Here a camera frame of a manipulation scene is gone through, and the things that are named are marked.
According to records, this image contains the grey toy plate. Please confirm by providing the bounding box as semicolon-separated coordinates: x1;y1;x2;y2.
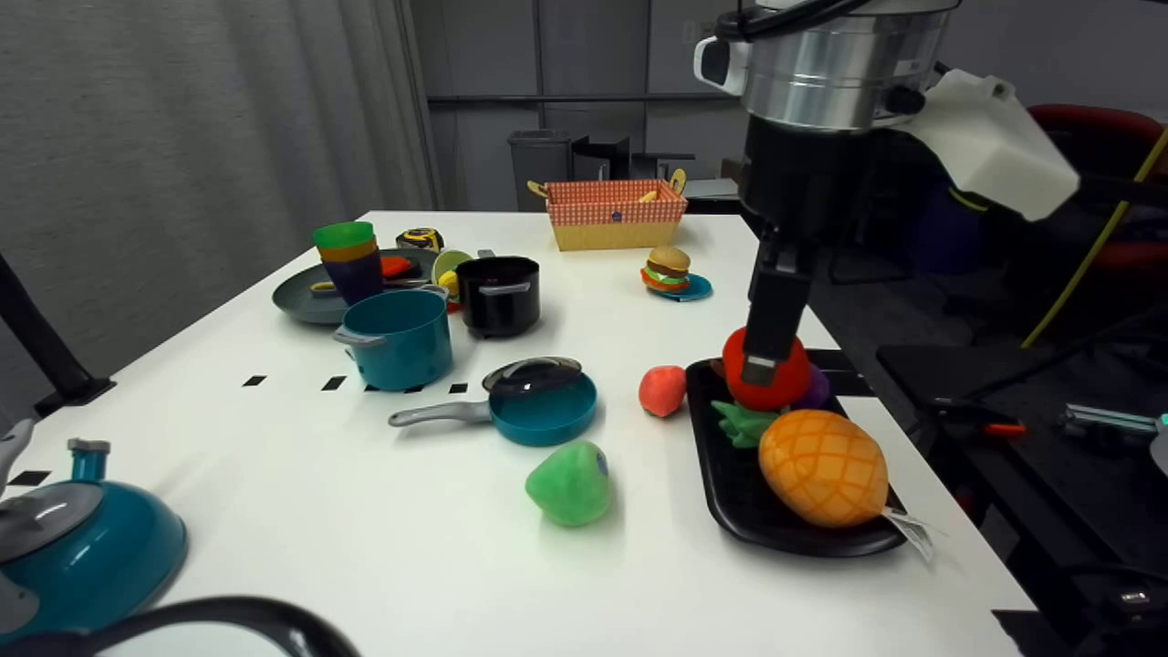
270;260;370;328

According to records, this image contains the red-orange plush fruit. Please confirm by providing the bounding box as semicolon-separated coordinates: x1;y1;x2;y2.
635;361;691;422

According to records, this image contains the black plastic tray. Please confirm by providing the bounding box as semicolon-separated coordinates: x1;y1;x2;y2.
682;353;910;562

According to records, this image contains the teal toy kettle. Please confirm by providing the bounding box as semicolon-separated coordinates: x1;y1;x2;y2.
0;433;194;640

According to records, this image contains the teal toy frying pan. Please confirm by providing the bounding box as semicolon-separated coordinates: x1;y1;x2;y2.
388;356;604;450

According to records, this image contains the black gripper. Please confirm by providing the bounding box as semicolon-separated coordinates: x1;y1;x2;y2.
742;112;861;389

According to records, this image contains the yellow and black toy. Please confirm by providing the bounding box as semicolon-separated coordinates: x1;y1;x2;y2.
393;224;450;254

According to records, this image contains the black stand leg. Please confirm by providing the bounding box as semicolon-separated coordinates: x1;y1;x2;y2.
0;251;117;417

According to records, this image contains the black curved cable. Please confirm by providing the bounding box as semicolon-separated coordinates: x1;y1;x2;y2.
0;594;363;657

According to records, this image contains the stack of coloured cups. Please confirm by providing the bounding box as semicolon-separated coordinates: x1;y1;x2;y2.
312;219;388;307

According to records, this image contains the red plush tomato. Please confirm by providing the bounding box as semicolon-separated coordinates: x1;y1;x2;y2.
719;326;817;411

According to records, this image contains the black toy pot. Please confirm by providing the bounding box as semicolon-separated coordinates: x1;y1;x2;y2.
453;248;545;344

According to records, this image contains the orange toy on plate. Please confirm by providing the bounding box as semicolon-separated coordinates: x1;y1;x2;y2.
376;248;420;283

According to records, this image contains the small teal toy plate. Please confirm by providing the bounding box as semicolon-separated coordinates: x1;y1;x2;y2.
638;271;716;307

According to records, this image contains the green plush pear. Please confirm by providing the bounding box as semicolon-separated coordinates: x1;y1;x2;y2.
523;437;616;534

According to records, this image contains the orange plush pineapple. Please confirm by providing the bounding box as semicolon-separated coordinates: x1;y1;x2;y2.
710;398;943;569

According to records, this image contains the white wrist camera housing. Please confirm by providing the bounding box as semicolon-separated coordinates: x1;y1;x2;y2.
925;67;1084;225

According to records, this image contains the yellow cable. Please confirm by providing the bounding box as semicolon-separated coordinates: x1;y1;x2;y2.
1019;125;1168;353

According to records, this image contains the toy burger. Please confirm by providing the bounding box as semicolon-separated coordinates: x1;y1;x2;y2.
638;246;695;299

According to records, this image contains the purple plush fruit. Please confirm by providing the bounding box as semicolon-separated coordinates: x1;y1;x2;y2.
795;361;839;411

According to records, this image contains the green and yellow toy fruit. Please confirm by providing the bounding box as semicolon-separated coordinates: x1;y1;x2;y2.
429;248;474;309

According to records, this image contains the teal toy pot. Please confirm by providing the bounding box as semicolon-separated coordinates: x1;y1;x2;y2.
334;283;457;394

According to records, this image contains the red chair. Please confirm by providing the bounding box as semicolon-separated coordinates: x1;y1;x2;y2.
1027;103;1168;274

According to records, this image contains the grey curtain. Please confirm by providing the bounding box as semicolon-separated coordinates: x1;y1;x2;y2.
0;0;447;417

